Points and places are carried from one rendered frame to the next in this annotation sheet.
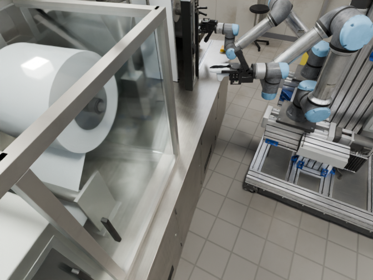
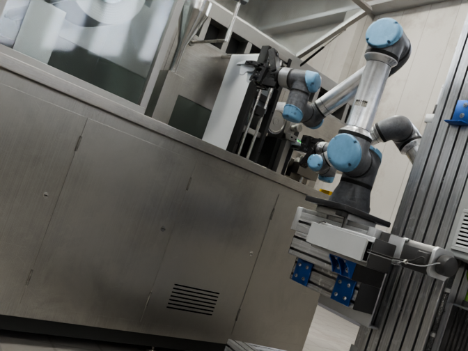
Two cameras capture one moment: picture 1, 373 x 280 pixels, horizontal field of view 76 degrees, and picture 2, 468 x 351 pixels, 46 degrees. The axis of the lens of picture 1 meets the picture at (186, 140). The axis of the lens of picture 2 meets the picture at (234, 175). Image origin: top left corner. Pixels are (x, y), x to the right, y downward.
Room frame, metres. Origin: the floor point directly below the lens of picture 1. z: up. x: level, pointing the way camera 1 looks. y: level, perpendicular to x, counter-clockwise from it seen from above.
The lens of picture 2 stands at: (-0.81, -1.35, 0.68)
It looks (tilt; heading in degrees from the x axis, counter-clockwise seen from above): 3 degrees up; 31
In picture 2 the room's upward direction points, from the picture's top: 19 degrees clockwise
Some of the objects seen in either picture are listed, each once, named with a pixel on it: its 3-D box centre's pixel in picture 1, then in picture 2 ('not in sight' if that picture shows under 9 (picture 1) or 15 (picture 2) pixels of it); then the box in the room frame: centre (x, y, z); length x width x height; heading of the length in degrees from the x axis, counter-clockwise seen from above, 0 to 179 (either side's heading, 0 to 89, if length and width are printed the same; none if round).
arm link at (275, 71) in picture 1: (275, 71); (303, 81); (0.99, -0.44, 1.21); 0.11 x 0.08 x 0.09; 85
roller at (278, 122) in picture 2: not in sight; (260, 119); (1.68, 0.07, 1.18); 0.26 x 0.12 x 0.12; 70
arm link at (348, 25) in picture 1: (330, 74); (368, 97); (0.96, -0.71, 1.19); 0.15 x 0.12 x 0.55; 176
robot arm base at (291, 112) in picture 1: (301, 108); (352, 195); (1.10, -0.72, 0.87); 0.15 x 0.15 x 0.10
